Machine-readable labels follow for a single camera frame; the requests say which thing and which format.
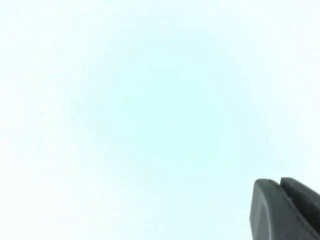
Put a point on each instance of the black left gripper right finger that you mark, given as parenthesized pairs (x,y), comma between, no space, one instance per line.
(303,202)

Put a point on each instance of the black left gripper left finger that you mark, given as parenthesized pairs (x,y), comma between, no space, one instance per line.
(265,215)

